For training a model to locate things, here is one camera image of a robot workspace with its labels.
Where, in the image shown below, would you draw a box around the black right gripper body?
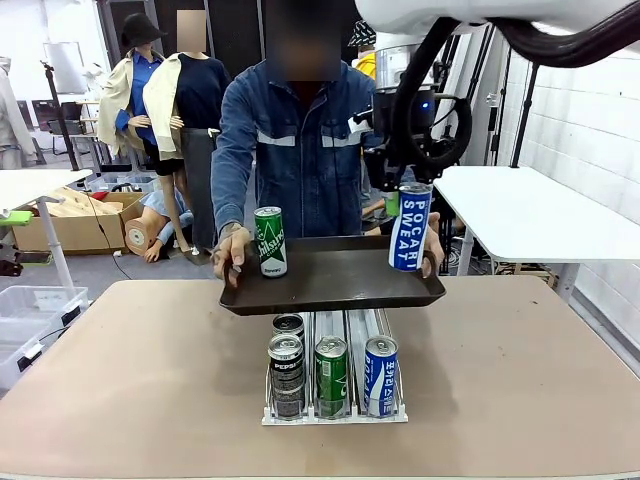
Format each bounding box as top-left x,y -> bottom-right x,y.
367,88 -> 437,191

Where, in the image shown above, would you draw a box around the blue Pocari Sweat can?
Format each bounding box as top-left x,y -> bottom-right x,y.
364,335 -> 400,419
388,181 -> 434,274

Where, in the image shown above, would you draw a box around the dark brown serving tray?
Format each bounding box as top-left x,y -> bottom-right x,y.
218,234 -> 448,317

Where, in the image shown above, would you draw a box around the green Chilsung cider can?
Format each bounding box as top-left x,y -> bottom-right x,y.
314,335 -> 349,420
253,205 -> 289,279

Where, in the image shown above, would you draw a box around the person's right forearm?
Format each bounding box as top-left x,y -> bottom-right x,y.
210,149 -> 259,236

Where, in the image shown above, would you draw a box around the person in denim jacket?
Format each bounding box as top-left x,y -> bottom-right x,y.
210,0 -> 401,240

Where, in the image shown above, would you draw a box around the person's left hand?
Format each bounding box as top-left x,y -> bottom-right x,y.
418,211 -> 446,280

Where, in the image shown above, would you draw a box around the person's right hand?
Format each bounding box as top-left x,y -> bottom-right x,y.
211,222 -> 253,289

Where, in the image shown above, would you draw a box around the seated figure in black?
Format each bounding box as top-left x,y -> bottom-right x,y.
360,197 -> 397,237

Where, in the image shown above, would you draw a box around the white table with legs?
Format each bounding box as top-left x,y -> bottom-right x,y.
433,164 -> 640,304
0,168 -> 95,309

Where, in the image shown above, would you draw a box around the brown cardboard box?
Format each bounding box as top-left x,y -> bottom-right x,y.
9,186 -> 147,255

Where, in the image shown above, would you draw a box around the light wooden planks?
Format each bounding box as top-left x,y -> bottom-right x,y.
43,186 -> 125,217

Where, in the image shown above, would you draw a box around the mannequin in yellow hoodie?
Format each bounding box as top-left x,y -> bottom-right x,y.
347,19 -> 377,81

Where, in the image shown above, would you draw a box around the clear lidded storage bin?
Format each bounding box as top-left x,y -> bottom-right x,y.
0,284 -> 91,334
0,317 -> 54,392

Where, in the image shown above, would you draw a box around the black leaning stand poles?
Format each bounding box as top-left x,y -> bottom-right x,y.
467,27 -> 519,167

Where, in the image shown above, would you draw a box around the black tripod stand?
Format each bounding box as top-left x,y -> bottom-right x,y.
39,59 -> 81,172

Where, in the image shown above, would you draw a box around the black light stand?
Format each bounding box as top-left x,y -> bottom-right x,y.
509,62 -> 542,169

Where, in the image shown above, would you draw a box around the white can dispenser rack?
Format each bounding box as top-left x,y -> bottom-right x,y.
261,308 -> 409,426

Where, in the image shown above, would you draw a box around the mannequin torso in blue shirt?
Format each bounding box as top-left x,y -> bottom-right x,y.
124,189 -> 195,265

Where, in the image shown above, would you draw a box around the white board panel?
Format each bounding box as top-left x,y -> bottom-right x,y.
42,41 -> 86,96

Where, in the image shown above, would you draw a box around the black Pepsi can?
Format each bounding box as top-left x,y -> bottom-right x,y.
267,333 -> 306,420
272,313 -> 306,342

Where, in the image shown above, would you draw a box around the mannequin in cream jacket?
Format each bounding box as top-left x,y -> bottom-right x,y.
142,9 -> 234,257

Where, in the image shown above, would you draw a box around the mannequin with black hat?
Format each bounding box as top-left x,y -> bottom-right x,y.
97,12 -> 169,177

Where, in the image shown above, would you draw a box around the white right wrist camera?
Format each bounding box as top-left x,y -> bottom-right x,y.
349,110 -> 377,135

